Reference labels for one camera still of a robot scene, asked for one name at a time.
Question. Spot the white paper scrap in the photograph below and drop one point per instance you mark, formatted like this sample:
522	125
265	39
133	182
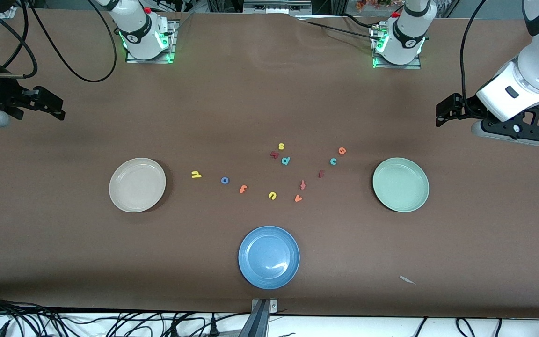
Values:
407	280

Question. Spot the brown table cover sheet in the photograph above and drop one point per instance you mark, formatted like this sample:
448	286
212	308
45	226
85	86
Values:
63	257

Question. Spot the aluminium frame rail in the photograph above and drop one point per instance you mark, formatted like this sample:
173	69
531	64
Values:
3	23

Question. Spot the yellow foam letter h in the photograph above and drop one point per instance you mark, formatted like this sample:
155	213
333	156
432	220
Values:
197	175

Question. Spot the orange artificial flowers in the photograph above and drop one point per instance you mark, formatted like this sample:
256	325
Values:
377	4

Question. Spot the black power plug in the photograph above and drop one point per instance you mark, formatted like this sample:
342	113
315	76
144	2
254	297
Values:
213	327

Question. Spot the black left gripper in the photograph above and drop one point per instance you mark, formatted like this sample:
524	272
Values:
467	106

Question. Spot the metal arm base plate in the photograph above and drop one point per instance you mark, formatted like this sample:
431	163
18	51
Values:
400	66
134	60

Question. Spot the silver metal device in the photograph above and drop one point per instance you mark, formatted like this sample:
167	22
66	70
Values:
276	7

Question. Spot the beige round plate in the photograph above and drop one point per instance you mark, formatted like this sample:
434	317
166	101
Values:
137	185

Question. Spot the green round plate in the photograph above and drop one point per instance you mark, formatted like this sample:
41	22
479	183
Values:
400	185

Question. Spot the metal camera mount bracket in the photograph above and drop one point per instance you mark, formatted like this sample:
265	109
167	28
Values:
260	323

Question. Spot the blue round plate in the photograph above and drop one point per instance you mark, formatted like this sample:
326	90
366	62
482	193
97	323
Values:
268	257

